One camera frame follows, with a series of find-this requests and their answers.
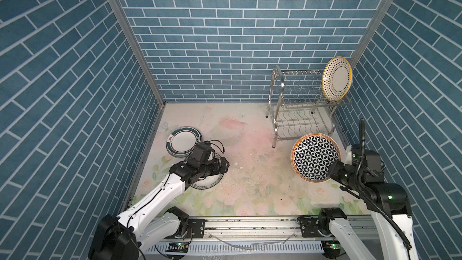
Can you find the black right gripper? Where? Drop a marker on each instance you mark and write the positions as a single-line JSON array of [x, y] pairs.
[[332, 168]]

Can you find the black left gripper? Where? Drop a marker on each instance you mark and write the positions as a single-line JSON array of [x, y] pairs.
[[216, 169]]

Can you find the white plate black striped rim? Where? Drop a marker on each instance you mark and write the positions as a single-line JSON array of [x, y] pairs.
[[204, 183]]

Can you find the black white geometric pattern plate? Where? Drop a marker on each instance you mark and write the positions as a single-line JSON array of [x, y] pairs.
[[312, 155]]

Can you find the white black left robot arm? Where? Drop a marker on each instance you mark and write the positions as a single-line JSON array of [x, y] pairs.
[[151, 202]]

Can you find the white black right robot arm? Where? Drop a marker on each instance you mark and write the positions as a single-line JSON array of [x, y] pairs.
[[364, 179]]

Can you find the stainless steel dish rack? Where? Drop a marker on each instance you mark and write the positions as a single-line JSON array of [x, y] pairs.
[[297, 106]]

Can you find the right base circuit board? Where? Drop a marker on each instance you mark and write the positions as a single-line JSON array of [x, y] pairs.
[[332, 249]]

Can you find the base circuit board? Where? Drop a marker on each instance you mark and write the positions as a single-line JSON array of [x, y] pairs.
[[332, 249], [181, 248]]

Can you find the left base circuit board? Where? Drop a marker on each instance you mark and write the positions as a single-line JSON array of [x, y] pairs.
[[181, 248]]

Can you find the yellow rimmed rear plate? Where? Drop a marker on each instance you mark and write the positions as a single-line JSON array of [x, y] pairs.
[[336, 79]]

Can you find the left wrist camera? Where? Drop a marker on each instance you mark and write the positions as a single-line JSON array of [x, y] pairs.
[[203, 152]]

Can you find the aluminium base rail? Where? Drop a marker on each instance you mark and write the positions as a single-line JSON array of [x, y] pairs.
[[331, 223]]

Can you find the aluminium right corner post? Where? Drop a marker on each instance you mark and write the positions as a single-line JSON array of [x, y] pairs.
[[372, 27]]

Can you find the aluminium corner post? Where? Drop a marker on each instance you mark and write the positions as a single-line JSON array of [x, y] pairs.
[[372, 27], [136, 49]]

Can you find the aluminium left corner post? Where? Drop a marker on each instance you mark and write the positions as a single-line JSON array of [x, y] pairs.
[[136, 49]]

